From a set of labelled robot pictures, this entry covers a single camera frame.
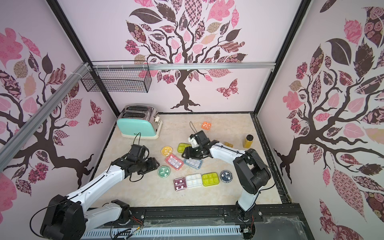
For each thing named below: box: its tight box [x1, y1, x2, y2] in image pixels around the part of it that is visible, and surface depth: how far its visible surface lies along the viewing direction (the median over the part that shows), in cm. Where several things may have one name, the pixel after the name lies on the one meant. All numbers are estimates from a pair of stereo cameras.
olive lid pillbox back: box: [177, 142, 192, 154], surface depth 102 cm
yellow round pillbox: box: [161, 146, 173, 157], surface depth 99 cm
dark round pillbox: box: [219, 169, 233, 183], surface depth 88 cm
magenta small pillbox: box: [173, 177, 187, 191], surface depth 85 cm
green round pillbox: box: [157, 165, 170, 178], surface depth 89 cm
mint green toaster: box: [116, 104, 163, 140], surface depth 100 cm
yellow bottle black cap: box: [243, 134, 254, 149], surface depth 97 cm
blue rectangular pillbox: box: [183, 158, 203, 170], surface depth 94 cm
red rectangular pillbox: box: [165, 154, 185, 171], surface depth 94 cm
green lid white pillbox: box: [202, 172, 220, 187], surface depth 87 cm
